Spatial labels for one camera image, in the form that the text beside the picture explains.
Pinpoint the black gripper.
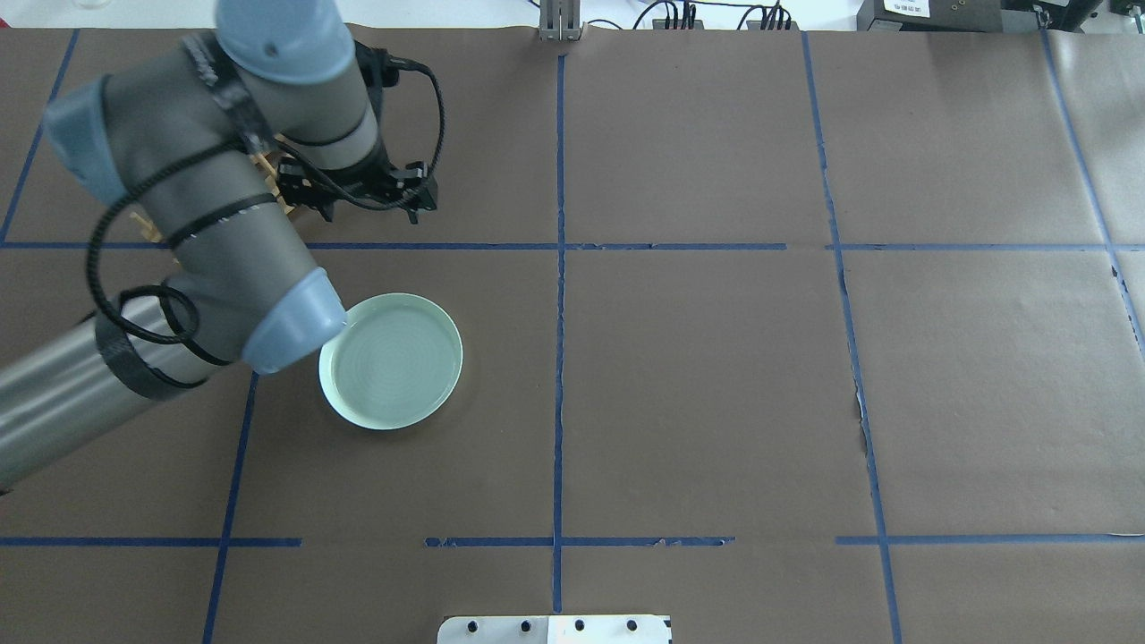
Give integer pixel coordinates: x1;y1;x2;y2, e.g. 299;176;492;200
276;152;439;225

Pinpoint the light green round plate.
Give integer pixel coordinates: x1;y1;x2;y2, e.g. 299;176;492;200
318;292;465;432

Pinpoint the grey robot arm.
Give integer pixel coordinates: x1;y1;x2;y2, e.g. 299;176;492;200
3;1;447;493

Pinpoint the white mounting plate with bolts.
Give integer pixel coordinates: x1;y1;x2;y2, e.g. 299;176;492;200
437;613;674;643

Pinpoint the wooden dish rack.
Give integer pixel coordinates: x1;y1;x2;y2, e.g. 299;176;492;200
128;152;301;244

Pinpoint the brown paper table cover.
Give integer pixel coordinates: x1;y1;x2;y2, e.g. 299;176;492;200
3;26;1144;643

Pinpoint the black device with label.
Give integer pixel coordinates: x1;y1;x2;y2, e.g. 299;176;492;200
855;0;1003;33

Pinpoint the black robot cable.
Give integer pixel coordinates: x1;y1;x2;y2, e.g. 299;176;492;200
86;44;447;391

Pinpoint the grey metal camera post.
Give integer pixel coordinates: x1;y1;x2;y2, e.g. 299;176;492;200
534;0;584;42

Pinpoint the black cable connector block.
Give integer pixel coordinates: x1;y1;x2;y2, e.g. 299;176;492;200
631;1;702;31
736;1;798;31

